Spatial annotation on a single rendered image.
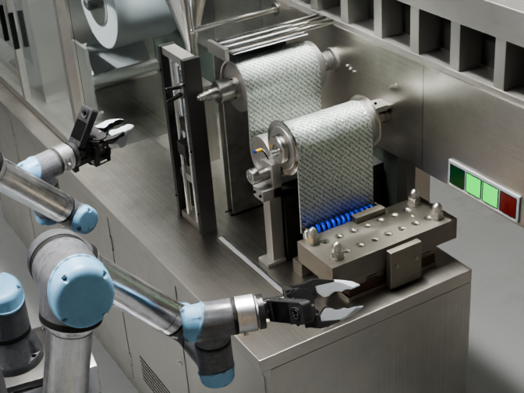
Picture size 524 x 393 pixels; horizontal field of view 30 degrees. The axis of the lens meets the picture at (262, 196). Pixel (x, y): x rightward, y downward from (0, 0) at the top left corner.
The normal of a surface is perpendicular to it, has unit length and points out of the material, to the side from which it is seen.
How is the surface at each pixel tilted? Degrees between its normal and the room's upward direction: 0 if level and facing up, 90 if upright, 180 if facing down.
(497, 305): 0
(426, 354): 90
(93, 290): 83
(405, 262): 90
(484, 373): 0
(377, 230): 0
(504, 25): 90
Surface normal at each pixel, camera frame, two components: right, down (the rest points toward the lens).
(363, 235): -0.07, -0.87
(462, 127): -0.85, 0.30
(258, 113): 0.52, 0.41
